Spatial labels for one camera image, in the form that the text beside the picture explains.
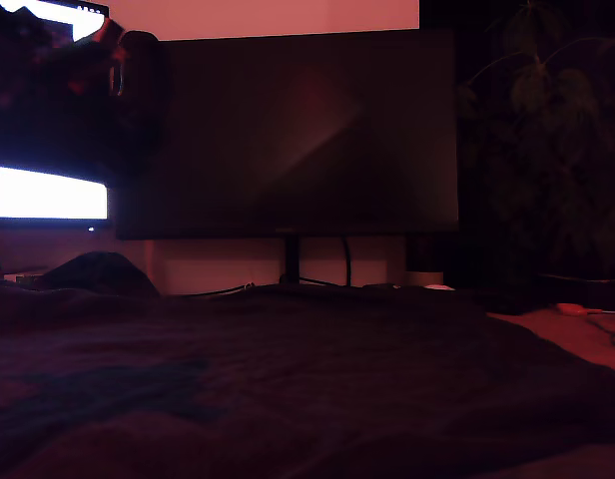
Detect black headphones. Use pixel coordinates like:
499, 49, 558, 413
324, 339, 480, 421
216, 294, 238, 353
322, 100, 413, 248
109, 29, 162, 99

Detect black cable with white end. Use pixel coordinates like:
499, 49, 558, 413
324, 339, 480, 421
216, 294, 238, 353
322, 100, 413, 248
177, 281, 257, 298

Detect black monitor cable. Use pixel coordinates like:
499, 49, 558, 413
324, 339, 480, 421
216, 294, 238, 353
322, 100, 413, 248
340, 237, 353, 288

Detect white box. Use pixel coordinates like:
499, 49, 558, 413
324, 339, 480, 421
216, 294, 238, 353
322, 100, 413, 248
1, 270, 47, 284

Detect dark table cloth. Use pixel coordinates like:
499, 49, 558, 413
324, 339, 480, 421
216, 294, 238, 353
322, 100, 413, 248
0, 250, 615, 479

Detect lit computer monitor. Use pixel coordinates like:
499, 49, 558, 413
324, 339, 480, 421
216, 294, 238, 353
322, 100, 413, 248
0, 0, 113, 235

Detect dark computer monitor with stand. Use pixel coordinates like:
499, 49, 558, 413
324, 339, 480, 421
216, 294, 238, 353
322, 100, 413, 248
115, 27, 461, 289

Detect black cable loop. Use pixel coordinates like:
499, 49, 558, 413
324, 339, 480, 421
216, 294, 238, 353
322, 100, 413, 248
589, 314, 615, 350

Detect dark planter box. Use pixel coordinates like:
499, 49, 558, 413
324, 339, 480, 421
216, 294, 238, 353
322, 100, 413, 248
536, 271, 615, 313

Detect orange-handled tool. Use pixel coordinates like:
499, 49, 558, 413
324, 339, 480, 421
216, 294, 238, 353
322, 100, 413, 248
555, 301, 615, 316

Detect large leafy house plant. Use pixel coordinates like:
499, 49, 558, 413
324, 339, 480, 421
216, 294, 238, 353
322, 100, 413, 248
456, 0, 615, 280

